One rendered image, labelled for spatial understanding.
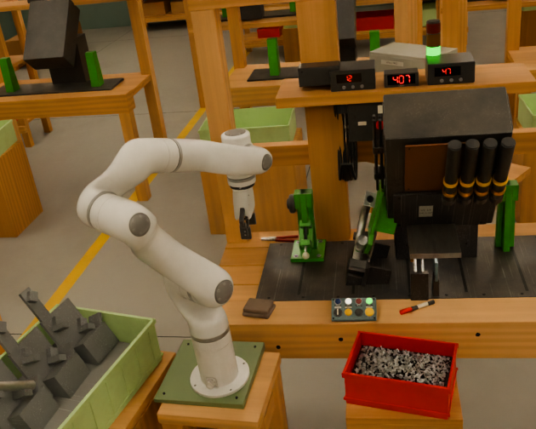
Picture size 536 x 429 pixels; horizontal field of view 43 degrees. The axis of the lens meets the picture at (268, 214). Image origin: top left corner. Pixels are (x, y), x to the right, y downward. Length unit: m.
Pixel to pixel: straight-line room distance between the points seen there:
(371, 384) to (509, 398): 1.41
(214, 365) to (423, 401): 0.62
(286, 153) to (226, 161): 0.95
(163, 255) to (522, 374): 2.19
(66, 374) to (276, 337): 0.70
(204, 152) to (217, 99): 0.83
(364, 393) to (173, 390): 0.59
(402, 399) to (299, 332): 0.45
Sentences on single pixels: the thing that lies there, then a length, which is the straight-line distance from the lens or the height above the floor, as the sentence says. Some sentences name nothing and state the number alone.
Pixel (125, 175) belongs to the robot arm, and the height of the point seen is 1.65.
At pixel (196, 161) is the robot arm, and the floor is 1.61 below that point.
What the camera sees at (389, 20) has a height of 0.37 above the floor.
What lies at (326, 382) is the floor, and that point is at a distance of 3.46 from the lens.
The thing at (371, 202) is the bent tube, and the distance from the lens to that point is 2.48.
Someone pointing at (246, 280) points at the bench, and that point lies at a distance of 2.63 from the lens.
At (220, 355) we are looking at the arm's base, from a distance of 2.08.
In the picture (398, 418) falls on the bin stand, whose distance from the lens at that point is 2.12.
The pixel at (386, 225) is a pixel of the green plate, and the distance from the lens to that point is 2.38.
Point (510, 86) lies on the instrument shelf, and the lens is 2.49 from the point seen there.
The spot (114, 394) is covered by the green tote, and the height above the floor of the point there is 0.87.
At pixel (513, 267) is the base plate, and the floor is 0.90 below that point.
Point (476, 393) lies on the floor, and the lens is 3.41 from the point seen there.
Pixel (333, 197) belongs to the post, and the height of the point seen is 1.08.
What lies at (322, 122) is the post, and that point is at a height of 1.40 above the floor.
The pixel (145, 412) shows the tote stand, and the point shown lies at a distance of 2.34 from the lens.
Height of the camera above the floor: 2.27
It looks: 27 degrees down
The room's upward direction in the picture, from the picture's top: 7 degrees counter-clockwise
